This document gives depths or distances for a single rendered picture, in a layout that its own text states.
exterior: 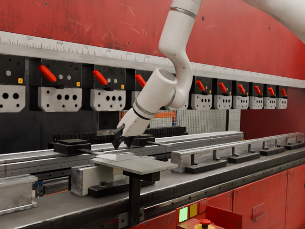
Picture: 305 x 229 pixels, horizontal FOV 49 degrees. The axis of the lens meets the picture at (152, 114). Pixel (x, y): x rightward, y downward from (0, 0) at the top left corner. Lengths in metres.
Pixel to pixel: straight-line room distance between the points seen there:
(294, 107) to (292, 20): 2.14
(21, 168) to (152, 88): 0.61
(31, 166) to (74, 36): 0.54
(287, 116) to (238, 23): 1.38
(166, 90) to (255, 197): 1.16
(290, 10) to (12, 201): 0.98
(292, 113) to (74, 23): 2.36
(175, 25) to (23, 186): 0.68
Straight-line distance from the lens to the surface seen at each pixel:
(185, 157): 1.63
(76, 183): 1.24
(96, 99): 1.20
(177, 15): 1.07
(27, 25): 1.09
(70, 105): 1.14
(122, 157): 1.21
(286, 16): 1.06
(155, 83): 1.05
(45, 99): 1.09
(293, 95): 3.16
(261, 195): 2.13
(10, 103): 1.04
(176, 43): 1.06
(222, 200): 1.74
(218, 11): 1.83
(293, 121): 3.16
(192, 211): 1.31
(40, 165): 1.41
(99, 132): 1.27
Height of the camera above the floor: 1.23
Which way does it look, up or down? 3 degrees down
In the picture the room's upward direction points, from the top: 2 degrees clockwise
